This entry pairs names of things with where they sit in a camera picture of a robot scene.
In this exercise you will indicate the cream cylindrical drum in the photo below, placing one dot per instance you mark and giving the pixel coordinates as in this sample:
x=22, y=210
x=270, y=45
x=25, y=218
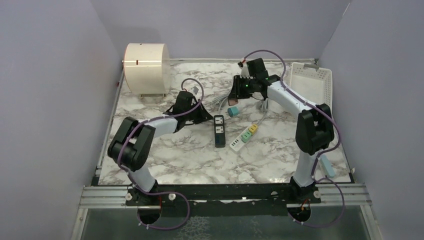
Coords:
x=147, y=69

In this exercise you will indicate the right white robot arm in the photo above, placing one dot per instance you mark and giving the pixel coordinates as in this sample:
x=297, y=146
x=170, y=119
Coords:
x=314, y=128

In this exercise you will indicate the black power strip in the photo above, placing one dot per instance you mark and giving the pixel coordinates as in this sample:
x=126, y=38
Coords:
x=219, y=131

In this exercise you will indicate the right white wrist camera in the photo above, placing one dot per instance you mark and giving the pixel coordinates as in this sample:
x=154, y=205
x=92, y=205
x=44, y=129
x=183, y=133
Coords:
x=244, y=70

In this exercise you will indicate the white power strip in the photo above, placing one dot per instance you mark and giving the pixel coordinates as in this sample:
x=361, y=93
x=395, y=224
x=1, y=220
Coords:
x=236, y=145

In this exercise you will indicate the yellow usb charger plug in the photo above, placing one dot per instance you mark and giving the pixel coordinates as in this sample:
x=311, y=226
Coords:
x=253, y=129

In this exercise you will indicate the white plastic basket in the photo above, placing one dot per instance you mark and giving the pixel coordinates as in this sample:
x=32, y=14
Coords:
x=312, y=82

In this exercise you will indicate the black mounting rail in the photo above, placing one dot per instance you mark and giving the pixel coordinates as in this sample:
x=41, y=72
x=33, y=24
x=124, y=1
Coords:
x=222, y=200

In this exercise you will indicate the green usb charger plug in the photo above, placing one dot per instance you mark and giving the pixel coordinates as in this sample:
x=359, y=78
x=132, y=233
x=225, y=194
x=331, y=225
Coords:
x=245, y=137

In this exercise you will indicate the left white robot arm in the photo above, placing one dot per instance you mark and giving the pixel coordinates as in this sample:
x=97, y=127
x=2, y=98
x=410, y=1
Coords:
x=131, y=144

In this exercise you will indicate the pink usb charger plug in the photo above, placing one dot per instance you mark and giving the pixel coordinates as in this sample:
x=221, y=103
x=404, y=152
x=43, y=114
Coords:
x=232, y=102

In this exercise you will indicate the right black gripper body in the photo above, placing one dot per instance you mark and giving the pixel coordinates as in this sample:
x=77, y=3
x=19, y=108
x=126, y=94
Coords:
x=253, y=81

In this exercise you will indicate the teal usb charger plug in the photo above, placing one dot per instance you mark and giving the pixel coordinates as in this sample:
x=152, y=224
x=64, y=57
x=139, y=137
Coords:
x=233, y=111

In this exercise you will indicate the light blue block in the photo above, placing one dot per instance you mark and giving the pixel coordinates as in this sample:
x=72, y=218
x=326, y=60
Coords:
x=326, y=167

